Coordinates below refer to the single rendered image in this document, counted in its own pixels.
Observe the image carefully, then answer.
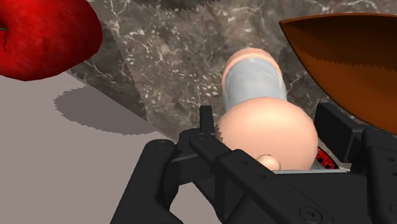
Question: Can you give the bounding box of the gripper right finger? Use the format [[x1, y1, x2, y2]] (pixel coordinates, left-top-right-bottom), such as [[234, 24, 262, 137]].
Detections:
[[313, 102, 397, 224]]

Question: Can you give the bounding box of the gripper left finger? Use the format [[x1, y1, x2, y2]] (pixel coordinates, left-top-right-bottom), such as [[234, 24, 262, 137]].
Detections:
[[110, 105, 334, 224]]

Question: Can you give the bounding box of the peach figure with grey band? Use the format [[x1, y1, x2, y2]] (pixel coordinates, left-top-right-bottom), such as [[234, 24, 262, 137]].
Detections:
[[215, 47, 319, 172]]

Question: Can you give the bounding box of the brown wooden bowl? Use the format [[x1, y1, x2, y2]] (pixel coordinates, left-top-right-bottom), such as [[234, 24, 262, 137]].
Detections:
[[279, 13, 397, 135]]

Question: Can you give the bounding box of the red apple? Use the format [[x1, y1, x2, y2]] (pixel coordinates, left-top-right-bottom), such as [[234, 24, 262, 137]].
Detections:
[[0, 0, 104, 82]]

